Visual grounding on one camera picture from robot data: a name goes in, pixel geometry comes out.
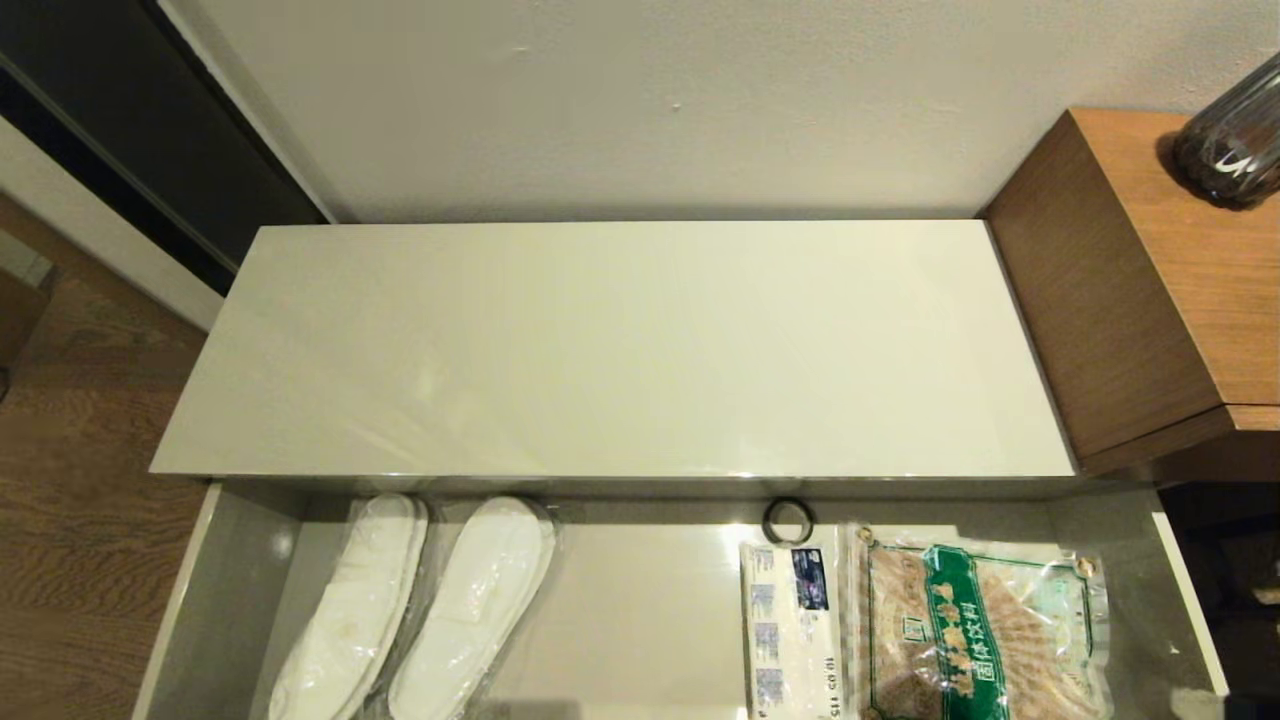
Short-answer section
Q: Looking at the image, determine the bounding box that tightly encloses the glossy white drawer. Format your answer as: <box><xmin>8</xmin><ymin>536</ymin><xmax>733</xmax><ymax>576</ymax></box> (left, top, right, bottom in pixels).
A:
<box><xmin>130</xmin><ymin>478</ymin><xmax>1231</xmax><ymax>720</ymax></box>

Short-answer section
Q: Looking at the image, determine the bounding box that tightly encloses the white tissue pack blue print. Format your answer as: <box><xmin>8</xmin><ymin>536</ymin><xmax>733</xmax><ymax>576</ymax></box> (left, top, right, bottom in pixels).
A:
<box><xmin>740</xmin><ymin>540</ymin><xmax>849</xmax><ymax>720</ymax></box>

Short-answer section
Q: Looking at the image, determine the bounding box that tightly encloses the glossy white cabinet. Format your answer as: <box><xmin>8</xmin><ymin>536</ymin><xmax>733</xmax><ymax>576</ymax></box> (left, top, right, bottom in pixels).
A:
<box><xmin>148</xmin><ymin>220</ymin><xmax>1081</xmax><ymax>501</ymax></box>

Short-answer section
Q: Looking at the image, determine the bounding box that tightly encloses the black tape roll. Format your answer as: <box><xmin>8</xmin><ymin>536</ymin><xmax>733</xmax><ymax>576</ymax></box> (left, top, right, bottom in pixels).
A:
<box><xmin>763</xmin><ymin>497</ymin><xmax>816</xmax><ymax>546</ymax></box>

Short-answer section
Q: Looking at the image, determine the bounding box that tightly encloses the white slipper in plastic wrap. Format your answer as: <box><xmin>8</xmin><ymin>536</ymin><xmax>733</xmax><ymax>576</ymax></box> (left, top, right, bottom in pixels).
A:
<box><xmin>268</xmin><ymin>492</ymin><xmax>429</xmax><ymax>720</ymax></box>
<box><xmin>388</xmin><ymin>497</ymin><xmax>557</xmax><ymax>720</ymax></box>

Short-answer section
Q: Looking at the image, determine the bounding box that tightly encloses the snack bag green label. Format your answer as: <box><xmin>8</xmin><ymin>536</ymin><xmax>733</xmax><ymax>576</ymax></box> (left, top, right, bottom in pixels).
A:
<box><xmin>848</xmin><ymin>522</ymin><xmax>1115</xmax><ymax>720</ymax></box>

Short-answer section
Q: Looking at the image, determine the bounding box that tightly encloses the brown wooden side cabinet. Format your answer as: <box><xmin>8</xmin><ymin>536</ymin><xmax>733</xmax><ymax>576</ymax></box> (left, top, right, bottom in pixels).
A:
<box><xmin>985</xmin><ymin>107</ymin><xmax>1280</xmax><ymax>481</ymax></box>

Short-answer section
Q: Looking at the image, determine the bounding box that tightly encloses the black door panel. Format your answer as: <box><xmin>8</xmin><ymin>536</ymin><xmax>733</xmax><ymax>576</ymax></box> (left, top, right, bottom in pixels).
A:
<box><xmin>0</xmin><ymin>0</ymin><xmax>333</xmax><ymax>293</ymax></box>

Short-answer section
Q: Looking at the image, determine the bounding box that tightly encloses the dark ribbed glass vase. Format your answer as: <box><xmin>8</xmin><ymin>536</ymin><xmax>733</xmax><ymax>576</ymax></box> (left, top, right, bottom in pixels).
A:
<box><xmin>1172</xmin><ymin>52</ymin><xmax>1280</xmax><ymax>209</ymax></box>

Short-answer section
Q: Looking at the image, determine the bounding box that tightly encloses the white door frame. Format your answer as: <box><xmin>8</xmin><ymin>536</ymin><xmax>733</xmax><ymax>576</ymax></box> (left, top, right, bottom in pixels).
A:
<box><xmin>0</xmin><ymin>112</ymin><xmax>226</xmax><ymax>329</ymax></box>

